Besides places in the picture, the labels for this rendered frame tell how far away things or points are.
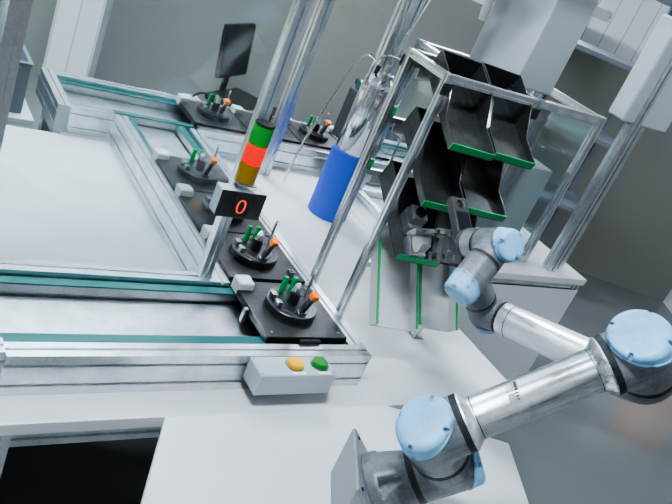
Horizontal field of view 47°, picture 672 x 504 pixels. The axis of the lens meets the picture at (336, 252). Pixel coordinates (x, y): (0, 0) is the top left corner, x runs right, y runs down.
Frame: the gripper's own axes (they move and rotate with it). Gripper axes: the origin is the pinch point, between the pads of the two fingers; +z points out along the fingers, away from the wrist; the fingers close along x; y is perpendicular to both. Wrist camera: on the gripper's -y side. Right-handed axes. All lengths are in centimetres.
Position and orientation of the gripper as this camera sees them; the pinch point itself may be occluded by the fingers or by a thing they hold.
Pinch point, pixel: (424, 234)
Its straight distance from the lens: 197.1
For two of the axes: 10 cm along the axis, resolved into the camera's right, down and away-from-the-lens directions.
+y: -1.7, 9.8, -0.5
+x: 8.8, 1.8, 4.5
